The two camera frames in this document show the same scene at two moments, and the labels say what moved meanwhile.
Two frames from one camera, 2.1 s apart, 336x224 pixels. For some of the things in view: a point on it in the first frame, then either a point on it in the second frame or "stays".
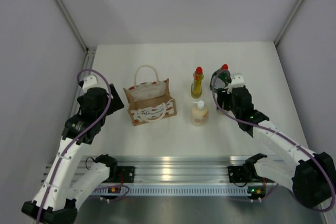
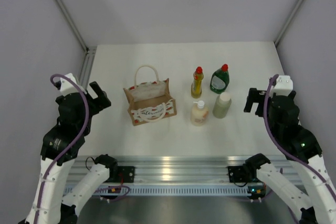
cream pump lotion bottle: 199,114 stays
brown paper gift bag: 149,100 stays
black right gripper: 223,95 -> 256,96
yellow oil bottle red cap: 196,87 stays
